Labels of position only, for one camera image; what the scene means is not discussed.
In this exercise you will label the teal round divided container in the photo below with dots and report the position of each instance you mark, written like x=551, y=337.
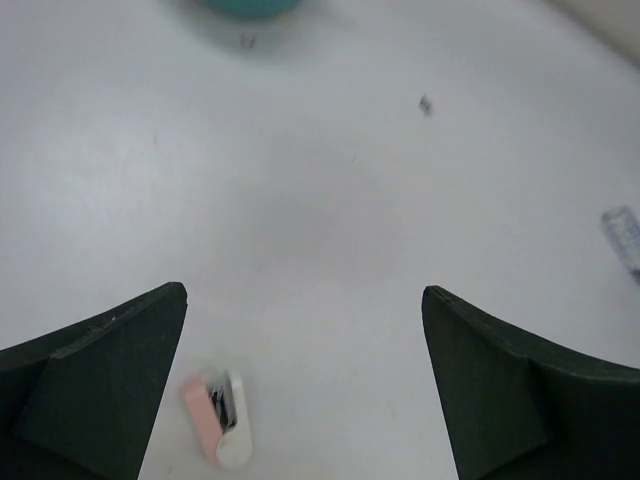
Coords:
x=253, y=9

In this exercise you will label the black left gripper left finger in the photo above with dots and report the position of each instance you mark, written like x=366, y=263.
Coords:
x=81, y=402

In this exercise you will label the clear blue-capped spray bottle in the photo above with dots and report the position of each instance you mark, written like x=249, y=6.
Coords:
x=620, y=227

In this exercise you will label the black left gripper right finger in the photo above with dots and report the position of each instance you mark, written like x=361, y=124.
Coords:
x=518, y=406

